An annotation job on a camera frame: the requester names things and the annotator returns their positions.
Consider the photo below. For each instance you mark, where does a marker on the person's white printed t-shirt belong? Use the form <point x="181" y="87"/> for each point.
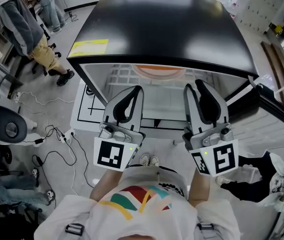
<point x="141" y="216"/>

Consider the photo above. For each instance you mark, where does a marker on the orange plate of food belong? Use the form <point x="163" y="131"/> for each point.
<point x="159" y="71"/>

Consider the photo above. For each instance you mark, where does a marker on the white locker cabinet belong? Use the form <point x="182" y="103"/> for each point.
<point x="261" y="4"/>

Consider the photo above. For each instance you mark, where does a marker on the yellow label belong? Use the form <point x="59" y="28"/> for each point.
<point x="89" y="47"/>

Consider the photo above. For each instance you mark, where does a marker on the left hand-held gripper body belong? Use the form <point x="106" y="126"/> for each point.
<point x="109" y="154"/>

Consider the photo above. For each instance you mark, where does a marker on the person's left forearm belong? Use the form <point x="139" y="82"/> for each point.
<point x="106" y="186"/>

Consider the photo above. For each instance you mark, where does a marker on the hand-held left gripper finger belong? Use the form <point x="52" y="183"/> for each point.
<point x="109" y="106"/>
<point x="137" y="111"/>

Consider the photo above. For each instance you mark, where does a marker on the person's white right shoe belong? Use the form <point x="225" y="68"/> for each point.
<point x="154" y="161"/>

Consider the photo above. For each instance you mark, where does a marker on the person's white shoe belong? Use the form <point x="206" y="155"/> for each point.
<point x="154" y="161"/>
<point x="144" y="159"/>

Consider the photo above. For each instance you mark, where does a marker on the white device with dark screen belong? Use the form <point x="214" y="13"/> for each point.
<point x="7" y="127"/>

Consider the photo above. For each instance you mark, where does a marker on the brown wooden boards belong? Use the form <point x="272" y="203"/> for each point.
<point x="272" y="59"/>

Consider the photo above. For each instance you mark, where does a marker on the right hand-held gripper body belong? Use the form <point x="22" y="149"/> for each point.
<point x="222" y="156"/>

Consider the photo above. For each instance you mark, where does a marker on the person's right forearm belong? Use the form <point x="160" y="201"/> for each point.
<point x="198" y="189"/>

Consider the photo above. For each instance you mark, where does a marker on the small yellow container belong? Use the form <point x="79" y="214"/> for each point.
<point x="278" y="28"/>

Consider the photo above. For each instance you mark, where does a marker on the person's white left shoe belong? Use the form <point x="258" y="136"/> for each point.
<point x="144" y="159"/>

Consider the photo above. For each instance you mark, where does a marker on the black power adapter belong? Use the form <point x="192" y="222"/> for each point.
<point x="39" y="141"/>

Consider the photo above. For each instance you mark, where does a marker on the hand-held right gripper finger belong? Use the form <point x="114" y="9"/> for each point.
<point x="212" y="106"/>
<point x="191" y="109"/>

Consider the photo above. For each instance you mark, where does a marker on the white power strip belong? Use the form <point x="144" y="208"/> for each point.
<point x="67" y="135"/>
<point x="17" y="97"/>

